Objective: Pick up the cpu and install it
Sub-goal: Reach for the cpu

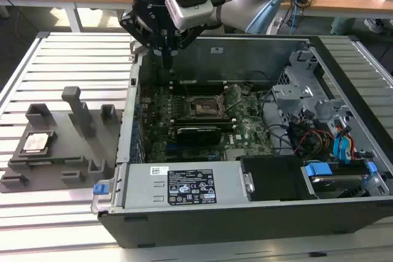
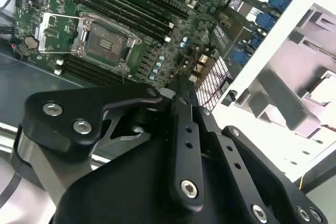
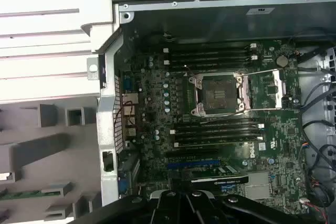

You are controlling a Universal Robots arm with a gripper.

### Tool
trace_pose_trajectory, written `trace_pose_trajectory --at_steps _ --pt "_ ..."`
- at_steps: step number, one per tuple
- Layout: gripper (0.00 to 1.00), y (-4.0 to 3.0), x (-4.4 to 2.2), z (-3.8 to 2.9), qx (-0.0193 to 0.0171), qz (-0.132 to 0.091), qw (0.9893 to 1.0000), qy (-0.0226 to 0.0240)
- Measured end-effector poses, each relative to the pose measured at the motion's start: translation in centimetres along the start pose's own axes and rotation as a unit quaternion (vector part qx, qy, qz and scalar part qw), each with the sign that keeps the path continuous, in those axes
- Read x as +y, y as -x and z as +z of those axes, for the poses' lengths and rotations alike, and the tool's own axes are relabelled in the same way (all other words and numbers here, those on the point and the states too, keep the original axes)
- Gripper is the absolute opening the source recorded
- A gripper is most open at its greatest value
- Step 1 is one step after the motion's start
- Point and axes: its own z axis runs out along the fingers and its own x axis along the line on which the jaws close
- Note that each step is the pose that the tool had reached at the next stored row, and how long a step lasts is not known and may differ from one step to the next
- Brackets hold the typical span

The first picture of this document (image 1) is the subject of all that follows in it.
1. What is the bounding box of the CPU socket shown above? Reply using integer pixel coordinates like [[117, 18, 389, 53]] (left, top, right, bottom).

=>
[[189, 95, 227, 119]]

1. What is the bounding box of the hard disk in blue carrier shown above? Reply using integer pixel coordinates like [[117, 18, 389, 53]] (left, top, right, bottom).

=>
[[302, 161, 380, 201]]

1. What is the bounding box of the black graphics card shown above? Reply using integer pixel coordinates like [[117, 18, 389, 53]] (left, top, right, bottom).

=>
[[175, 124, 222, 147]]

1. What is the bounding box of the thin metal locking lever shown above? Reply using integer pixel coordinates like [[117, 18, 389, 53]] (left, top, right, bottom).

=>
[[225, 98, 241, 113]]

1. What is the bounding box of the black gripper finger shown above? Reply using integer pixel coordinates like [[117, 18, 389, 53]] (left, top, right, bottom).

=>
[[119, 9, 172, 70], [171, 26, 203, 58]]

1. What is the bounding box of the silver square CPU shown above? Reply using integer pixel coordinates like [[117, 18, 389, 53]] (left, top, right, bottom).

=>
[[23, 134, 50, 152]]

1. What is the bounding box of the metal socket cover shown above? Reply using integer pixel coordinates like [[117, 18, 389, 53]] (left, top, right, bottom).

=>
[[219, 85, 244, 109]]

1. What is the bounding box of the black open PC case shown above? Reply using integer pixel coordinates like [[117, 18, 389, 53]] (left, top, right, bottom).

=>
[[91, 33, 393, 249]]

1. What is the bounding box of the green motherboard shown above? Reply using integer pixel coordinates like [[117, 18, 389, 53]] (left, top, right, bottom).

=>
[[139, 83, 276, 163]]

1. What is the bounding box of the grey power supply unit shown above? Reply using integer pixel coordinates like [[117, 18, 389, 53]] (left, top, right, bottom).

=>
[[112, 162, 255, 214]]

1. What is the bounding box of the thin blue cable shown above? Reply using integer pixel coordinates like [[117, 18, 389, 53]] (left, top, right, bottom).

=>
[[291, 0, 298, 34]]

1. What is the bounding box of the pale green trouser leg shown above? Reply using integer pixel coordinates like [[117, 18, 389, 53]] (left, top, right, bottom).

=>
[[330, 16, 357, 36]]

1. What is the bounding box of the silver metal drive cage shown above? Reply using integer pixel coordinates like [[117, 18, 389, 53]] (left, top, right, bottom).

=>
[[271, 48, 354, 131]]

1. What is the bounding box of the red yellow black wire bundle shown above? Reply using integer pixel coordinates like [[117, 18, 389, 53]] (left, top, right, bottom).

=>
[[288, 114, 335, 155]]

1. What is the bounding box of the blue flat data wire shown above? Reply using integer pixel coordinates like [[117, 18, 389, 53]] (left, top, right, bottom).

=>
[[332, 134, 354, 164]]

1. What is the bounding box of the grey parts rack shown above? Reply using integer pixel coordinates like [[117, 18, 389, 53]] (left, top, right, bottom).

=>
[[0, 85, 123, 195]]

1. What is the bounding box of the white sneaker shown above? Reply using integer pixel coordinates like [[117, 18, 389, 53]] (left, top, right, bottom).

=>
[[364, 18, 384, 34]]

